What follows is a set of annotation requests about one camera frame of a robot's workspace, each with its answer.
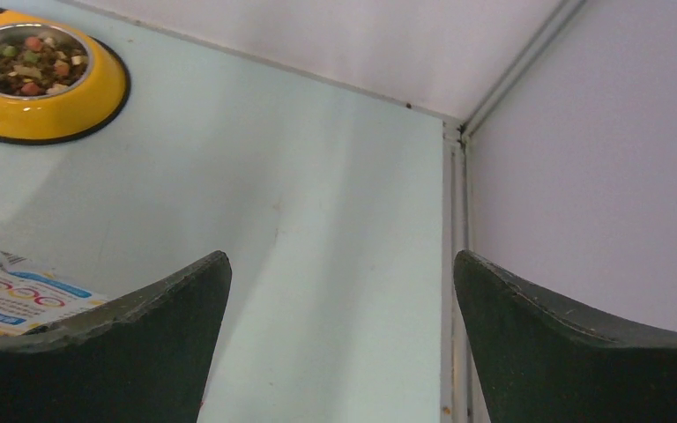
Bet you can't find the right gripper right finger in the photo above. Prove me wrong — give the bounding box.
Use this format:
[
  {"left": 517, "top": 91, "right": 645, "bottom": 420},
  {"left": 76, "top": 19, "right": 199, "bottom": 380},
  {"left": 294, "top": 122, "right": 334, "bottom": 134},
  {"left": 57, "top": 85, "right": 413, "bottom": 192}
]
[{"left": 453, "top": 250, "right": 677, "bottom": 422}]

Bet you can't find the kibble in right bowl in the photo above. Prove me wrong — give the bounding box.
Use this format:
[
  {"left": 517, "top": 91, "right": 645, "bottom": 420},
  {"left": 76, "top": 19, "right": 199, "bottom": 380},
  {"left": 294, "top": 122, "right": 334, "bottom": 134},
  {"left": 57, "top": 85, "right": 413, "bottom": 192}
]
[{"left": 0, "top": 24, "right": 93, "bottom": 98}]

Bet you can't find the yellow double pet bowl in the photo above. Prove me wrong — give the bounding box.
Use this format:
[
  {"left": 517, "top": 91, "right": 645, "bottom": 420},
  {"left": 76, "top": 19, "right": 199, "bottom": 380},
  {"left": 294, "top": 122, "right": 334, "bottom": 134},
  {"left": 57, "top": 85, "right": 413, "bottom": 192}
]
[{"left": 0, "top": 7, "right": 131, "bottom": 145}]

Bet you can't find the pet food bag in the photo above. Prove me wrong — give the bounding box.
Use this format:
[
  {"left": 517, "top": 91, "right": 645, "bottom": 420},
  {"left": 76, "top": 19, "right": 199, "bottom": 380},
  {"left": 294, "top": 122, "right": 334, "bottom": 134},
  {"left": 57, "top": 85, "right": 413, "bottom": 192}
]
[{"left": 0, "top": 250, "right": 108, "bottom": 337}]

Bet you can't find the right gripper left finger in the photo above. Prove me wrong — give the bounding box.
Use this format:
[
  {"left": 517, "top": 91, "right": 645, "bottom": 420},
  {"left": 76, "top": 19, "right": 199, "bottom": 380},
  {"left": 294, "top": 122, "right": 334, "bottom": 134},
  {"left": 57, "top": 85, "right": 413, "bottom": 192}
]
[{"left": 0, "top": 251, "right": 232, "bottom": 422}]

